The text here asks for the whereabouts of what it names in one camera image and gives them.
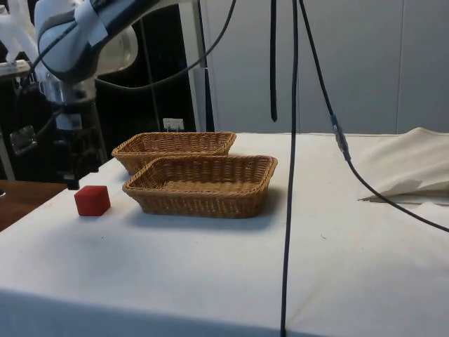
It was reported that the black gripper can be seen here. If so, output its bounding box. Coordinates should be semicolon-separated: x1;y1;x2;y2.
64;126;102;191

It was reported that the red cube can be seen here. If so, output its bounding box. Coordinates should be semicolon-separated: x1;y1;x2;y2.
74;185;112;217

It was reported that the brown wicker basket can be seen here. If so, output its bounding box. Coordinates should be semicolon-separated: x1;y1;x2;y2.
122;154;279;220
111;131;238;176

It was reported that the black cabinet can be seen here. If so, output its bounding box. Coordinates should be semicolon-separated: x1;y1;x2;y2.
0;0;215;182

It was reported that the pale locker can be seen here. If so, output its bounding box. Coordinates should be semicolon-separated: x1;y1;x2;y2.
205;0;449;135

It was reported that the black cable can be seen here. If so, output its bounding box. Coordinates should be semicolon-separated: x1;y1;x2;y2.
269;0;279;124
279;0;299;337
93;0;238;91
298;0;449;233

